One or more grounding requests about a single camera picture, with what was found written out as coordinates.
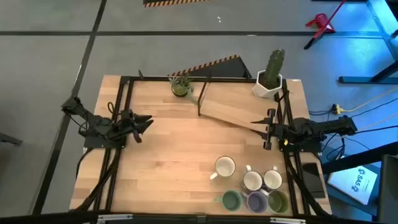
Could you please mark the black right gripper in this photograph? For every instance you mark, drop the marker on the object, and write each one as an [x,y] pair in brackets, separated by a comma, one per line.
[278,131]

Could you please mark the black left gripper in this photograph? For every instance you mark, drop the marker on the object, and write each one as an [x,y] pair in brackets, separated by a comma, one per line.
[128,121]

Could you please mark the white mug with blue leaves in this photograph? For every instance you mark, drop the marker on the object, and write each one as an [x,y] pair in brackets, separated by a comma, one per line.
[272,180]
[252,181]

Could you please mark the purple mug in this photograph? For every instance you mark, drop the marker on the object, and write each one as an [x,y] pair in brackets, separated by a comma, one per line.
[257,202]

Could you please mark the white mug with green inside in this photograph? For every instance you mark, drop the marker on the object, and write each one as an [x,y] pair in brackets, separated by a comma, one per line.
[278,202]

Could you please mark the light green mug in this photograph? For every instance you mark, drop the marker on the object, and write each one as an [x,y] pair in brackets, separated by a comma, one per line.
[231,200]

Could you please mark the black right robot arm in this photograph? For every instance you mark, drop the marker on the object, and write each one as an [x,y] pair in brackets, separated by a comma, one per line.
[326,126]

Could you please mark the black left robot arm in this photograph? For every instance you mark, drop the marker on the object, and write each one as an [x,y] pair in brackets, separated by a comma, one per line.
[93,124]

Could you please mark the small succulent in pot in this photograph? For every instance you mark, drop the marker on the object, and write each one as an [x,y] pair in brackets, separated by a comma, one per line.
[180,87]

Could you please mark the tall cactus in white pot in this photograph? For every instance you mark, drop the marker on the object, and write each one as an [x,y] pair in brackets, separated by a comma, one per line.
[272,74]

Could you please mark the black ramp with hazard stripes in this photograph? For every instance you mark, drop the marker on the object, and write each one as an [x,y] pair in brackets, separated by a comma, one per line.
[227,68]

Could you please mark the black smartphone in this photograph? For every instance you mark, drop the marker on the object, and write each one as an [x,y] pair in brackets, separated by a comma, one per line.
[312,180]

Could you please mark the yellow power plug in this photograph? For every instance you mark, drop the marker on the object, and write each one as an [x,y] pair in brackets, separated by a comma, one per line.
[336,109]

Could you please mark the white box with blue print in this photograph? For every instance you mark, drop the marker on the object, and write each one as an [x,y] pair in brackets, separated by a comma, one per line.
[351,183]

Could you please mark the red and black broom stick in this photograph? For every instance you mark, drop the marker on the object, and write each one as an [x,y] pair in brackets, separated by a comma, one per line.
[317,36]

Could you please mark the red dustpan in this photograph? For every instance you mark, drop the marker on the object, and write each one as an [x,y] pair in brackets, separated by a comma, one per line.
[320,23]

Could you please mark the black mat with hazard stripes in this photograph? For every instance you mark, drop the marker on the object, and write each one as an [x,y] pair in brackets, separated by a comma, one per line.
[171,2]

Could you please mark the black rig bar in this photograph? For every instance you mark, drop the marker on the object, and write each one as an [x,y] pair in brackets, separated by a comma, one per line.
[46,217]

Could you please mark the black computer monitor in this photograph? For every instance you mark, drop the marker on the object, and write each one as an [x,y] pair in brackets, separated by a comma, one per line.
[388,189]

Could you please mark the black aluminium table frame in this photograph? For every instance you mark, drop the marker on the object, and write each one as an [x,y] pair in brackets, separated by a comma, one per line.
[155,78]

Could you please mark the silver metal bracket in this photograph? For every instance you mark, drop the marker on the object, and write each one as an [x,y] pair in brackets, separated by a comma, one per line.
[287,220]
[115,217]

